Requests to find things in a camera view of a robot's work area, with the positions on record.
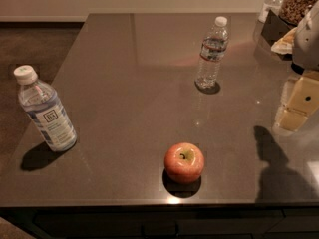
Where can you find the jar of granola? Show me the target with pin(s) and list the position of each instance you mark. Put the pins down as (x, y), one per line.
(293, 11)

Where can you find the clear water bottle red label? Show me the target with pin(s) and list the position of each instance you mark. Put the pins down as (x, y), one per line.
(213, 48)

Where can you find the blue labelled plastic bottle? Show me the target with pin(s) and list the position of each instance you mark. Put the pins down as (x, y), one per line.
(43, 106)

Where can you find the red apple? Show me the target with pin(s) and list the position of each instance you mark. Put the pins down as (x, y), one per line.
(184, 163)

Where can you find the yellow snack bag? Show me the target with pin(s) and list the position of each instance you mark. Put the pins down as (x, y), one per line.
(285, 44)

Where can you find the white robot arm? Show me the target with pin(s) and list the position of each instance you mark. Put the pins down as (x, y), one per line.
(305, 52)

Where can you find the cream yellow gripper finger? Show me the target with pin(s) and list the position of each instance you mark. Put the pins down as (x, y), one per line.
(299, 100)

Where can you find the clear bottle in background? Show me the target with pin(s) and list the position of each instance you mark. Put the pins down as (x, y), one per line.
(267, 6)

